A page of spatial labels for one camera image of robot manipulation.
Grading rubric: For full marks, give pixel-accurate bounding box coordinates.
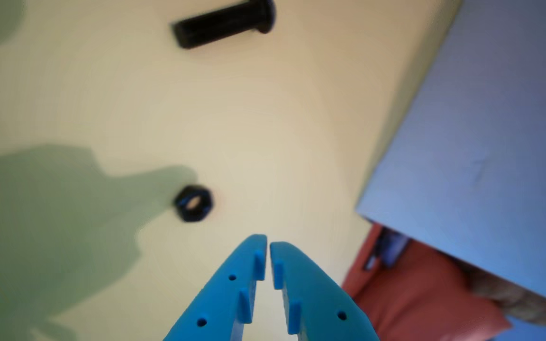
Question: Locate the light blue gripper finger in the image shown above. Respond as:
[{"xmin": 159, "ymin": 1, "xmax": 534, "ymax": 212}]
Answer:
[
  {"xmin": 163, "ymin": 234, "xmax": 268, "ymax": 341},
  {"xmin": 270, "ymin": 242, "xmax": 381, "ymax": 341}
]

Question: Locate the black bolt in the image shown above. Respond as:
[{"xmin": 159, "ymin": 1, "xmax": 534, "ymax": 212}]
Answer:
[{"xmin": 171, "ymin": 0, "xmax": 277, "ymax": 50}]

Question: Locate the black hex nut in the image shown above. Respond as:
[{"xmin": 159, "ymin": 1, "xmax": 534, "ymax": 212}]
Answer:
[{"xmin": 173, "ymin": 185, "xmax": 215, "ymax": 223}]

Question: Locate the red background object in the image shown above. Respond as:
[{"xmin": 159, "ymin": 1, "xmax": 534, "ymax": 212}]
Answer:
[{"xmin": 342, "ymin": 223, "xmax": 513, "ymax": 341}]

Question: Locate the yellow paper mat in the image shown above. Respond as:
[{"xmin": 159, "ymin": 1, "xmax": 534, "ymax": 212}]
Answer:
[{"xmin": 0, "ymin": 0, "xmax": 463, "ymax": 341}]

